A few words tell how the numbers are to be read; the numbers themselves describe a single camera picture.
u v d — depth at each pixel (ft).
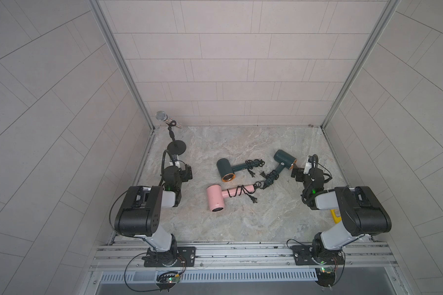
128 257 2.36
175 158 2.64
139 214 1.46
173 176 2.29
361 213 1.50
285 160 3.12
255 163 3.16
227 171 2.98
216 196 2.71
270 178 2.98
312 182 2.28
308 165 2.64
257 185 2.90
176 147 3.44
